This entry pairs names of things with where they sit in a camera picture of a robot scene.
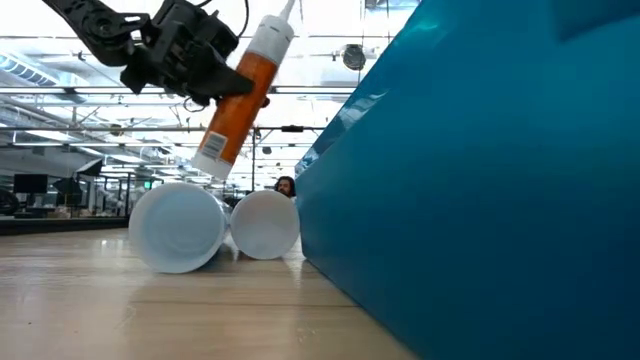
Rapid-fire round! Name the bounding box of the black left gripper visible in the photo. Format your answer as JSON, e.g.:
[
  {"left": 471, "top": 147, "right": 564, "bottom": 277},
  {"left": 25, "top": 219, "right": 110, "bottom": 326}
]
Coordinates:
[{"left": 119, "top": 0, "right": 272, "bottom": 109}]

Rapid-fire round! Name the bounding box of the orange silicone sealant tube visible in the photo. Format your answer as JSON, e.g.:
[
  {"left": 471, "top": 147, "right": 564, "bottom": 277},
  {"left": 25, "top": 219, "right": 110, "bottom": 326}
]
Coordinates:
[{"left": 191, "top": 0, "right": 297, "bottom": 181}]

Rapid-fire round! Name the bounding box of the blue silicone sealant tube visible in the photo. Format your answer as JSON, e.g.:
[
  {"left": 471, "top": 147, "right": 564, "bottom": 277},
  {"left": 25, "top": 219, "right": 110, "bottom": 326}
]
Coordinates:
[
  {"left": 127, "top": 181, "right": 232, "bottom": 275},
  {"left": 229, "top": 189, "right": 302, "bottom": 261}
]

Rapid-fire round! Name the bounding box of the teal plastic tray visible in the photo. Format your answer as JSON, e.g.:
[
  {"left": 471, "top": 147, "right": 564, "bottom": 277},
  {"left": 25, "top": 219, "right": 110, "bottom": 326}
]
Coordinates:
[{"left": 293, "top": 0, "right": 640, "bottom": 360}]

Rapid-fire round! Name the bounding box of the person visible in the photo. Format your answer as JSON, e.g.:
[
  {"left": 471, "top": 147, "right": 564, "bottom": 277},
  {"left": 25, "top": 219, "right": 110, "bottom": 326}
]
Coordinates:
[{"left": 273, "top": 175, "right": 298, "bottom": 200}]

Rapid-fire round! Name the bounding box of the round black ceiling fixture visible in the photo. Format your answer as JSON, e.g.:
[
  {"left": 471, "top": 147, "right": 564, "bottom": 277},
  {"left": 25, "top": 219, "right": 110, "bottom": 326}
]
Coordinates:
[{"left": 341, "top": 43, "right": 368, "bottom": 72}]

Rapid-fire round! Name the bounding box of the black studio softbox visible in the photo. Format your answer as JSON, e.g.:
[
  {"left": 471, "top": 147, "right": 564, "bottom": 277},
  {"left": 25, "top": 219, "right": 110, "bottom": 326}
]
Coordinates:
[
  {"left": 52, "top": 176, "right": 84, "bottom": 207},
  {"left": 74, "top": 158, "right": 105, "bottom": 178}
]

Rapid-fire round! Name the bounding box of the grey overhead metal bar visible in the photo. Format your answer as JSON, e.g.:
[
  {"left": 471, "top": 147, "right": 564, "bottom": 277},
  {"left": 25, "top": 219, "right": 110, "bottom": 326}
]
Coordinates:
[{"left": 0, "top": 85, "right": 359, "bottom": 96}]

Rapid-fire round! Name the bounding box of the thin overhead metal bar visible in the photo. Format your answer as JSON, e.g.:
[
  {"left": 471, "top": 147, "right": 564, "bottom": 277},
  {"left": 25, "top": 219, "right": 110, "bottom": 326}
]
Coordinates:
[{"left": 0, "top": 124, "right": 326, "bottom": 134}]

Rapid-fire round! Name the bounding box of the black background monitor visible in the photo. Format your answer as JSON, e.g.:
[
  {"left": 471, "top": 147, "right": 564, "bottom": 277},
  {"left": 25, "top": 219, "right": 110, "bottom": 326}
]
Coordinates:
[{"left": 12, "top": 173, "right": 49, "bottom": 196}]

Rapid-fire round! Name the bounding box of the black round object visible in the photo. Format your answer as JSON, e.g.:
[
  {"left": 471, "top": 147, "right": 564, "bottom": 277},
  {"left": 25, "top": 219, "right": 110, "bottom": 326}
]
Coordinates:
[{"left": 0, "top": 187, "right": 24, "bottom": 217}]

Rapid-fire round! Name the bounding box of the black cable loop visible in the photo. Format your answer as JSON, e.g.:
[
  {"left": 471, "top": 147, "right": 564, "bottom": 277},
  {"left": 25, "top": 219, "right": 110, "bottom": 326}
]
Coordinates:
[{"left": 181, "top": 96, "right": 209, "bottom": 114}]

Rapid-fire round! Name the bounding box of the black background rig frame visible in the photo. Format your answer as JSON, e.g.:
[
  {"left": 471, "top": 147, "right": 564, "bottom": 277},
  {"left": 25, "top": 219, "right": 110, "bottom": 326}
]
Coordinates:
[{"left": 99, "top": 172, "right": 165, "bottom": 219}]

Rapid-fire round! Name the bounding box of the black table frame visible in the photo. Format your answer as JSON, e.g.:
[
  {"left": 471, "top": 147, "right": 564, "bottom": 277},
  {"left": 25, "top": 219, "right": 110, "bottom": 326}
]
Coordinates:
[{"left": 0, "top": 215, "right": 132, "bottom": 237}]

